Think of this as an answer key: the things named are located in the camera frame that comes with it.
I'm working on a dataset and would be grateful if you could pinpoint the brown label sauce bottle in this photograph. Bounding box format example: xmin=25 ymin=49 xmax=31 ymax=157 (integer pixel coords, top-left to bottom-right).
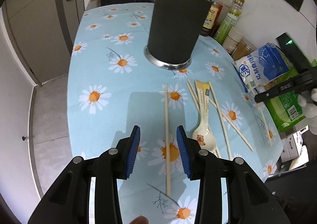
xmin=202 ymin=0 xmax=224 ymax=30

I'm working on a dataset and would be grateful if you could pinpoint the white box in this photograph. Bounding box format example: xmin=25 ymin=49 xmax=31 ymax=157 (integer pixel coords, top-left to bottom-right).
xmin=281 ymin=127 xmax=309 ymax=165

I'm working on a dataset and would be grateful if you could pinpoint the green label bottle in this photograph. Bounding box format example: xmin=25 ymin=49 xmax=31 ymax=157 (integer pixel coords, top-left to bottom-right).
xmin=214 ymin=0 xmax=245 ymax=44

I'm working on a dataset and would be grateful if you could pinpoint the dark soy sauce bottle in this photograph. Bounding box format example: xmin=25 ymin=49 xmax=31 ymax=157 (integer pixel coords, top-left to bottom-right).
xmin=200 ymin=22 xmax=221 ymax=38

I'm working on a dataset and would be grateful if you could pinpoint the white lid jar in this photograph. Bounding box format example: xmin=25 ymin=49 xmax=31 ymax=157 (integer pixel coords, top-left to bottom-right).
xmin=222 ymin=28 xmax=244 ymax=54

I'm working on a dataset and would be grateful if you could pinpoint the white and blue salt bag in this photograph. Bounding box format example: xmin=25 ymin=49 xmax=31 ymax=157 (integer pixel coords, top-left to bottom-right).
xmin=233 ymin=43 xmax=291 ymax=93

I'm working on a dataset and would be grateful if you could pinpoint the clear jar brown powder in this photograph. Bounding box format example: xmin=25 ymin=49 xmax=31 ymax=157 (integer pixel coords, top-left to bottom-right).
xmin=231 ymin=38 xmax=257 ymax=61

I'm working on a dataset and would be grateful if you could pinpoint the person's left hand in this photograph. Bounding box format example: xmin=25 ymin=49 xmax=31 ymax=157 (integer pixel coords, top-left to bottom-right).
xmin=130 ymin=216 xmax=149 ymax=224

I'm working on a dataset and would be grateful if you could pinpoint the black cylindrical utensil holder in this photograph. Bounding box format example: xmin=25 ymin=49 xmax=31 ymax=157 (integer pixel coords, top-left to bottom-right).
xmin=144 ymin=0 xmax=213 ymax=70

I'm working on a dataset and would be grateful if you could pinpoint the blue daisy print tablecloth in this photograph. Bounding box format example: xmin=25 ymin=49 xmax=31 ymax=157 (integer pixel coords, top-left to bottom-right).
xmin=67 ymin=2 xmax=284 ymax=224

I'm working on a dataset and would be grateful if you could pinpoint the green packet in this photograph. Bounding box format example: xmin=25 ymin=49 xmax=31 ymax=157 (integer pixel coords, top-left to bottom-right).
xmin=264 ymin=64 xmax=307 ymax=133

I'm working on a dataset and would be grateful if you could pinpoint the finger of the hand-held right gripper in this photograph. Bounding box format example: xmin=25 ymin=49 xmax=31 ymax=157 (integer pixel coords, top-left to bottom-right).
xmin=254 ymin=70 xmax=313 ymax=103

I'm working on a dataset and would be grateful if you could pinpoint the grey door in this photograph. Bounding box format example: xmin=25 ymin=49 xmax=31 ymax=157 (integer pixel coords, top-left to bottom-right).
xmin=5 ymin=0 xmax=86 ymax=88

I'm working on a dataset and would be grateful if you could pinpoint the person's right hand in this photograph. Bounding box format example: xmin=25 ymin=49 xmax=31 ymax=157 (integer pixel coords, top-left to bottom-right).
xmin=297 ymin=88 xmax=317 ymax=119

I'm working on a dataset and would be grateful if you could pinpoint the cream ceramic spoon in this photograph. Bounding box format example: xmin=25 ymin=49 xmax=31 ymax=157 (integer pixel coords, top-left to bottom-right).
xmin=193 ymin=80 xmax=216 ymax=153
xmin=202 ymin=83 xmax=213 ymax=125

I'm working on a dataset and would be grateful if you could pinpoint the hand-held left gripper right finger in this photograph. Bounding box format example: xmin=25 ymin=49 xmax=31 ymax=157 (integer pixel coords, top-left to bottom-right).
xmin=176 ymin=126 xmax=290 ymax=224

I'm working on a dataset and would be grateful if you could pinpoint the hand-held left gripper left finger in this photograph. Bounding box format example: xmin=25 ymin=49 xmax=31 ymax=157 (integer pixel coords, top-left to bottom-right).
xmin=27 ymin=125 xmax=141 ymax=224

